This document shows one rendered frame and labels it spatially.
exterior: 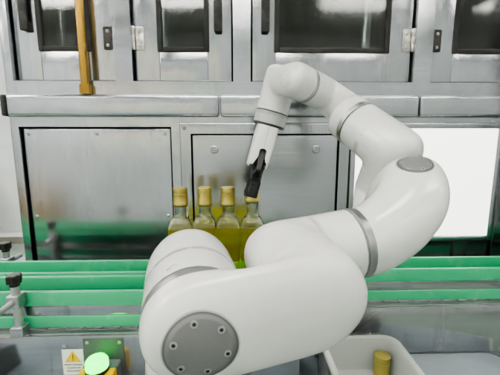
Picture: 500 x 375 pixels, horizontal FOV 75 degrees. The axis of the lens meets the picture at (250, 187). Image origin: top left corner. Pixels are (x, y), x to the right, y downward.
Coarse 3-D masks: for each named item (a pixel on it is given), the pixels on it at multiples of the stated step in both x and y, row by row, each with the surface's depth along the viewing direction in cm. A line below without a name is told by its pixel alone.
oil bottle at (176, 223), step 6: (174, 216) 79; (186, 216) 79; (174, 222) 77; (180, 222) 77; (186, 222) 78; (192, 222) 80; (168, 228) 78; (174, 228) 77; (180, 228) 77; (186, 228) 77; (192, 228) 79; (168, 234) 78
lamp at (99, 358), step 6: (96, 354) 65; (102, 354) 65; (90, 360) 64; (96, 360) 64; (102, 360) 64; (108, 360) 65; (90, 366) 63; (96, 366) 63; (102, 366) 63; (108, 366) 65; (90, 372) 63; (96, 372) 63; (102, 372) 63
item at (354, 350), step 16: (352, 336) 73; (368, 336) 73; (384, 336) 73; (336, 352) 73; (352, 352) 73; (368, 352) 73; (400, 352) 69; (336, 368) 73; (352, 368) 73; (368, 368) 73; (400, 368) 68; (416, 368) 63
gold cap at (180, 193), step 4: (176, 188) 77; (180, 188) 77; (184, 188) 78; (176, 192) 77; (180, 192) 77; (184, 192) 78; (176, 196) 77; (180, 196) 77; (184, 196) 78; (176, 200) 78; (180, 200) 77; (184, 200) 78; (176, 204) 78; (180, 204) 78; (184, 204) 78
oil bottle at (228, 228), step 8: (224, 216) 79; (232, 216) 79; (224, 224) 78; (232, 224) 78; (224, 232) 78; (232, 232) 78; (224, 240) 78; (232, 240) 79; (232, 248) 79; (232, 256) 79
